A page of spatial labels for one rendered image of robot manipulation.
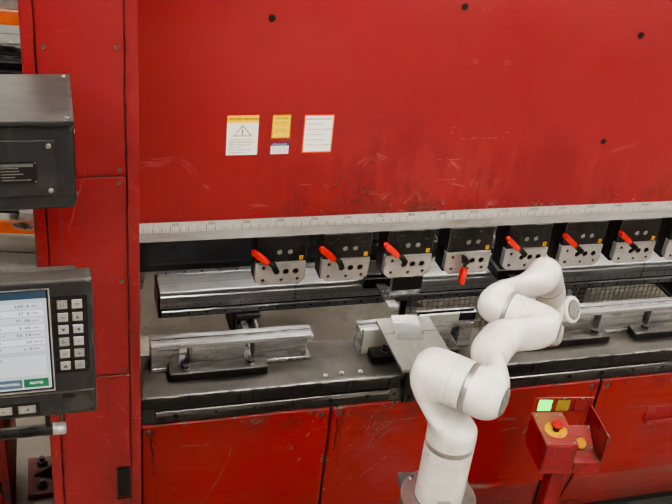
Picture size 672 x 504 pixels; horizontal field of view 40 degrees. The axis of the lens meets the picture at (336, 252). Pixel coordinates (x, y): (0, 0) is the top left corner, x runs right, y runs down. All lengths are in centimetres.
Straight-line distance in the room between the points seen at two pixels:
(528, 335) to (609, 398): 109
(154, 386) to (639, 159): 164
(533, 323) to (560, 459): 77
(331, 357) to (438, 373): 92
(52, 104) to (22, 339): 51
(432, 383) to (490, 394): 13
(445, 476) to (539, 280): 59
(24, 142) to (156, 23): 63
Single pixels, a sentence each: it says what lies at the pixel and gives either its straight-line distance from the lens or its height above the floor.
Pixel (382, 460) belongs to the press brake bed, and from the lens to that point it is 320.
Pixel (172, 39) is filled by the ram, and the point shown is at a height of 192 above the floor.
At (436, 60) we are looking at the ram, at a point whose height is 187.
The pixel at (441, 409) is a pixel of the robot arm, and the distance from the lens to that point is 220.
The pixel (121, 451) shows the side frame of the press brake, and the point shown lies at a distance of 279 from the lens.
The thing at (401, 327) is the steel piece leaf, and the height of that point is 100.
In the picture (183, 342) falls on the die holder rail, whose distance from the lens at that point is 286.
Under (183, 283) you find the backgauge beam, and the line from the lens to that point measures 310.
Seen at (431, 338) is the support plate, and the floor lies 100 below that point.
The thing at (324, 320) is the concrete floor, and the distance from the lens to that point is 470.
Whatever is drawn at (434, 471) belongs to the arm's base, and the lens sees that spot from 228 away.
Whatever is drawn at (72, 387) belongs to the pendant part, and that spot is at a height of 132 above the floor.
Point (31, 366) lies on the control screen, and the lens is 212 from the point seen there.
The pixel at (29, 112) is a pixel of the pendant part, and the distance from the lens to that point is 189.
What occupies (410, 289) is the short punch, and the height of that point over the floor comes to 110.
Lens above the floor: 267
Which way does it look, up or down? 30 degrees down
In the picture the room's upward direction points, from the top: 7 degrees clockwise
